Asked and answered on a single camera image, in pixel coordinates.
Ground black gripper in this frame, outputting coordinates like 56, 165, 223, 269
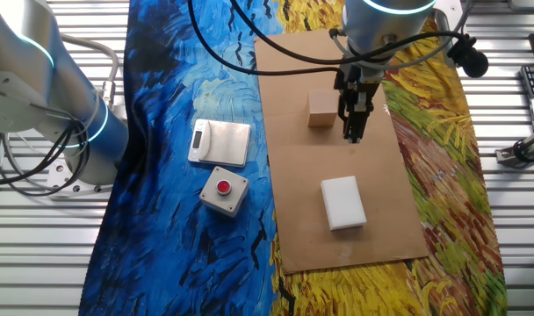
335, 65, 383, 145

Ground white sponge block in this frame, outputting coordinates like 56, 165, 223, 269
320, 175, 368, 232

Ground brown cardboard sheet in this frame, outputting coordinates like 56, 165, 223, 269
253, 28, 429, 276

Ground silver kitchen scale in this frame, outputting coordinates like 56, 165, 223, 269
187, 118, 252, 169

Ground grey box red button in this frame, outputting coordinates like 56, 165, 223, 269
198, 165, 250, 219

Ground blue yellow painted tablecloth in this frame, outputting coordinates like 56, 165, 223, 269
77, 0, 509, 316

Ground silver robot mounting plate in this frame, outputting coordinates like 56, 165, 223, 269
46, 155, 115, 201

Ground thin black cable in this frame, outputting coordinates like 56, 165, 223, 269
186, 0, 342, 75
228, 0, 470, 66

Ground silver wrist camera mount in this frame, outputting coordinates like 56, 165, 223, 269
432, 0, 465, 67

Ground black round cable wrap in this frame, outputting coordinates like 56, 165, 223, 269
446, 34, 490, 79

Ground thin grey cable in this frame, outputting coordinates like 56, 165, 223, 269
329, 0, 477, 71

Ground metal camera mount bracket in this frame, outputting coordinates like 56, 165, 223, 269
494, 131, 534, 169

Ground grey hose metal connector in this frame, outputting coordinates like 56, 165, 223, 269
60, 33, 120, 111

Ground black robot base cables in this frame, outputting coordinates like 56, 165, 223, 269
0, 120, 90, 198

